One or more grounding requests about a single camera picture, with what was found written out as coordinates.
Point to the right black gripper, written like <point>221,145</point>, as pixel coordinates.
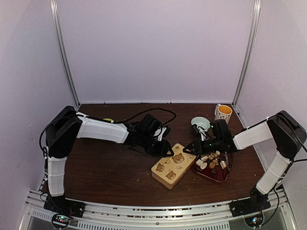
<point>191,145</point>

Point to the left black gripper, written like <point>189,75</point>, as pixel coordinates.
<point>162,151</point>

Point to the tan bear tin lid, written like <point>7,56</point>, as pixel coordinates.
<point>179,158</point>

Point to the tan tin box with paper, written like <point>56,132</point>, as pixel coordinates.
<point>169,174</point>

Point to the metal tongs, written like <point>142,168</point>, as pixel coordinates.
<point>229,161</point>

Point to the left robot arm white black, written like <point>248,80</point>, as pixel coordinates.
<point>141,130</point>

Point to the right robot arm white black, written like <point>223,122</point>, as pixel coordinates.
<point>289,137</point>

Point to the white chocolate block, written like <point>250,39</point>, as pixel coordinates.
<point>201,164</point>

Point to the round brown chocolate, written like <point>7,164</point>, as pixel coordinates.
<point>211,165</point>

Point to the pale green ceramic bowl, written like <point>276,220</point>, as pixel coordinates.
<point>202,122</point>

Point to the red rectangular tray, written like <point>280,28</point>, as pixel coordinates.
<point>219,173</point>

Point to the patterned mug yellow inside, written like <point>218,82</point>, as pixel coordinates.
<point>223,112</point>

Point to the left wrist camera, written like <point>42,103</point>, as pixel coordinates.
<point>161,133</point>

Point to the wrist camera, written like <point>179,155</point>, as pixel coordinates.
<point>161,133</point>
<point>199,130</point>

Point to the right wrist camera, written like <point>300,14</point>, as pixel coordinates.
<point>199,130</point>

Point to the front aluminium rail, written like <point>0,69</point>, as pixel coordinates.
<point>213,216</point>

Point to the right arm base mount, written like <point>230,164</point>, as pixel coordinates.
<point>244,207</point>

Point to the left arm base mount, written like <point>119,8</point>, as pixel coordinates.
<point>60,204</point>

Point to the right aluminium frame post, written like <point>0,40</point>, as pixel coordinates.
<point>255,20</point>

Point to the aluminium frame post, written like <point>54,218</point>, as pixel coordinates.
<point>255,20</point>
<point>63,54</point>

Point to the left aluminium frame post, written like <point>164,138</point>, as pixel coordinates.
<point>63,54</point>

